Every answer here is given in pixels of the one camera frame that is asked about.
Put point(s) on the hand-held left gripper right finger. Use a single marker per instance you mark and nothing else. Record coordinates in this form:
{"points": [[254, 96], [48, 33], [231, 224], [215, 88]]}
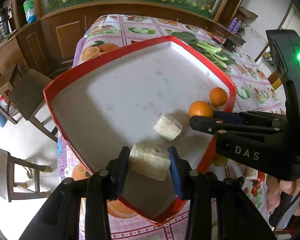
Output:
{"points": [[175, 173]]}

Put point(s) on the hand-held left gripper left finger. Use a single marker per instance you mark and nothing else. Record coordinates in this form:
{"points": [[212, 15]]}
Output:
{"points": [[122, 171]]}

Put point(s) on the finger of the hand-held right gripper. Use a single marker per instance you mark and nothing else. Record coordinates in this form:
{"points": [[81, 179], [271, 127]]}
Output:
{"points": [[227, 117], [215, 127]]}

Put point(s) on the orange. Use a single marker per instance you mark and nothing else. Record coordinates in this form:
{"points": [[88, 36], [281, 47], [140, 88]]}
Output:
{"points": [[200, 108], [218, 96]]}

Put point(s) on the red tomato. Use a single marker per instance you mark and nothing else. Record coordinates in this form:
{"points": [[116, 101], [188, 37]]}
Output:
{"points": [[210, 175]]}

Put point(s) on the red rimmed white tray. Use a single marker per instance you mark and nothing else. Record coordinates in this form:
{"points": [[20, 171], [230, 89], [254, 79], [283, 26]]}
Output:
{"points": [[127, 85]]}

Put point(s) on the person's right hand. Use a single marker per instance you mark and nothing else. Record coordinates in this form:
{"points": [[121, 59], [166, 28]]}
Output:
{"points": [[287, 187]]}

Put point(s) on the yellow green fruit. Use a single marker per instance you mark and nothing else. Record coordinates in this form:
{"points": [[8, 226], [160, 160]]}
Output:
{"points": [[218, 162]]}

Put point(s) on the black device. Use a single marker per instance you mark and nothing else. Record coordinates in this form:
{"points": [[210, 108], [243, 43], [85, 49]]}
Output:
{"points": [[231, 43]]}

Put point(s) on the small red object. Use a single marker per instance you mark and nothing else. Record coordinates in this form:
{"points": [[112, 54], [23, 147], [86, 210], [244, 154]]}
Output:
{"points": [[217, 38]]}

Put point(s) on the leafy green vegetable bunch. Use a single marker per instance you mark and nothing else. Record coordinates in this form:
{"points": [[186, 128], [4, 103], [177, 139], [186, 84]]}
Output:
{"points": [[190, 38]]}

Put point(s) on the purple bottle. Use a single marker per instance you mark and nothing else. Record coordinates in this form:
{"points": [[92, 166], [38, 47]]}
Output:
{"points": [[232, 24], [238, 25]]}

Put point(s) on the dark wooden chair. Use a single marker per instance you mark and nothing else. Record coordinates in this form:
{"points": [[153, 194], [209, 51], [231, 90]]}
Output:
{"points": [[0, 170], [30, 87]]}

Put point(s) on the fruit and flower printed tablecloth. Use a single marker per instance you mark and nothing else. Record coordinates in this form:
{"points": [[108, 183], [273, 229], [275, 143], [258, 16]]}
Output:
{"points": [[140, 30]]}

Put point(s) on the wooden cabinet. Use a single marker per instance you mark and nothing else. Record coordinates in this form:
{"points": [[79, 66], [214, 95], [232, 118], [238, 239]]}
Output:
{"points": [[65, 35]]}

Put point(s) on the green label plastic bottle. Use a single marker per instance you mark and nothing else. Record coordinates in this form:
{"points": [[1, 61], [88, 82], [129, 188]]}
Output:
{"points": [[30, 10]]}

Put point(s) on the black thermos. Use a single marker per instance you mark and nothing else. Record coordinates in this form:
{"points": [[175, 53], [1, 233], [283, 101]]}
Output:
{"points": [[3, 21]]}

